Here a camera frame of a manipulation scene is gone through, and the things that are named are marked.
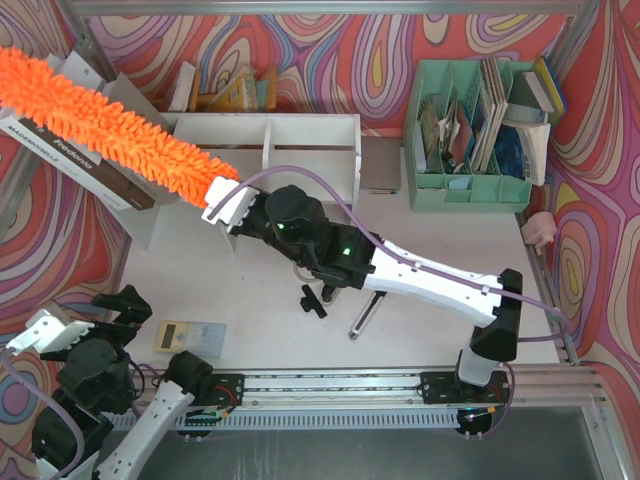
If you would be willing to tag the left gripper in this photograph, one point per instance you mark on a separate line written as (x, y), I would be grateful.
(107, 329)

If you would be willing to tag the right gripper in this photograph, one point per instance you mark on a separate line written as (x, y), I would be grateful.
(245, 223)

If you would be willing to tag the black white marker pen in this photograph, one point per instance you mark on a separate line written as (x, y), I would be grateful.
(366, 314)

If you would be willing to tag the orange microfiber duster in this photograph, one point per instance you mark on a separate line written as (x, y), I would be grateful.
(32, 88)

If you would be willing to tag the clear tape roll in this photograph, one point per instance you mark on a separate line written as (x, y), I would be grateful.
(298, 273)

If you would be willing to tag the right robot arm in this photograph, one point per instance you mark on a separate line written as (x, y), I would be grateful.
(341, 256)

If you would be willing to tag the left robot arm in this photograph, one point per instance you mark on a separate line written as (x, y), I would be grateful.
(68, 438)

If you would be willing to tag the white wooden bookshelf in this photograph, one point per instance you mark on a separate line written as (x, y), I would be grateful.
(327, 145)

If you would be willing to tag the yellow grey calculator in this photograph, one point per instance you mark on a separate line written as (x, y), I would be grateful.
(200, 338)

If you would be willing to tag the black grey stapler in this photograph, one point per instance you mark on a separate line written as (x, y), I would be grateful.
(329, 294)

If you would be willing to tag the black binder clip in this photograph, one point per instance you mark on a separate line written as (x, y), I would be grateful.
(310, 303)

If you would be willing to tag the grey notebook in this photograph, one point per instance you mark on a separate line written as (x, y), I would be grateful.
(380, 163)

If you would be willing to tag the small books behind shelf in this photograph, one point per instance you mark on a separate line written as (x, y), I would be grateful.
(243, 93)

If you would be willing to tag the large grey white book stack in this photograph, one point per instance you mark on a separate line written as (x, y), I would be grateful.
(116, 186)

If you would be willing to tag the mint green desk organizer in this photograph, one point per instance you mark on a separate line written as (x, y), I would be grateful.
(434, 185)

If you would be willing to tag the white books beside organizer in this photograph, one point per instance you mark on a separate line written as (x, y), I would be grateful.
(536, 104)

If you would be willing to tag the pink piggy figurine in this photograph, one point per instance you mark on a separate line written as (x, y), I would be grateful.
(539, 231)

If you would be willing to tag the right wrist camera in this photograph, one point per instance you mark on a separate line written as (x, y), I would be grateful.
(227, 213)

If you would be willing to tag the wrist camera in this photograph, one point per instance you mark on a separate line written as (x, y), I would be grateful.
(46, 333)
(227, 213)

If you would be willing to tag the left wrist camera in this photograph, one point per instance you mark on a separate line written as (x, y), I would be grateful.
(46, 333)

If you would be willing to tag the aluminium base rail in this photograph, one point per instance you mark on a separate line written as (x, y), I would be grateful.
(560, 385)

